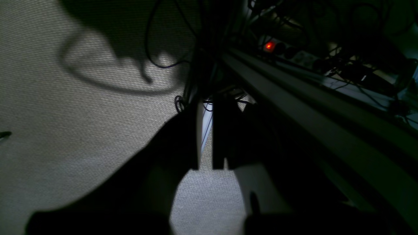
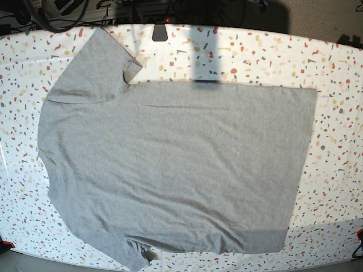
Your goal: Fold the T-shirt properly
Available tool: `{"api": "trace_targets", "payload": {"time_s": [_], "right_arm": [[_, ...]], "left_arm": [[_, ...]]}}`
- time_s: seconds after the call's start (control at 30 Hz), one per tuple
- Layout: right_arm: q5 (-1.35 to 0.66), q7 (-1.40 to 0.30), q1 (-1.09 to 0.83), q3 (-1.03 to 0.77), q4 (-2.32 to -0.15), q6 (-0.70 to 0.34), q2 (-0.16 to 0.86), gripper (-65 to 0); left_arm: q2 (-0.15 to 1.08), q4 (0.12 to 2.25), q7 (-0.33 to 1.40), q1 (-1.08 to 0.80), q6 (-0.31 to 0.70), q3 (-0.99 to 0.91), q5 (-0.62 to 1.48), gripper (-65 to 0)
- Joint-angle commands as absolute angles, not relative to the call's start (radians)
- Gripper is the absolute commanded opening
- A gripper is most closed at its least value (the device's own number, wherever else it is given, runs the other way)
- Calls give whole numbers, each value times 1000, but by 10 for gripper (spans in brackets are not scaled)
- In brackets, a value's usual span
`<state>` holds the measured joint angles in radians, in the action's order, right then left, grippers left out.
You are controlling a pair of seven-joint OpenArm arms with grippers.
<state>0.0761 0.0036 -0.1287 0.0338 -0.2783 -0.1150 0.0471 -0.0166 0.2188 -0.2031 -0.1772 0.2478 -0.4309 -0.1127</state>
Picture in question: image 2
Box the grey T-shirt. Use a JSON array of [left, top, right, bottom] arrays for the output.
[[37, 29, 317, 271]]

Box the terrazzo pattern table cover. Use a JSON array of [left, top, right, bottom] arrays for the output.
[[1, 24, 362, 271]]

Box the red corner clamp right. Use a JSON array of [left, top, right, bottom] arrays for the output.
[[356, 229, 363, 243]]

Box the red corner clamp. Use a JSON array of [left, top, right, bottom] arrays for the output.
[[1, 241, 15, 251], [356, 229, 363, 243]]

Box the red corner clamp left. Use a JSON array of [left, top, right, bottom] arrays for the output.
[[1, 241, 15, 251]]

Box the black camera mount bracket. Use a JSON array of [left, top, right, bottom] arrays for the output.
[[152, 24, 168, 42]]

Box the black cable bundle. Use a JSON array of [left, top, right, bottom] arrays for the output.
[[28, 0, 120, 33]]

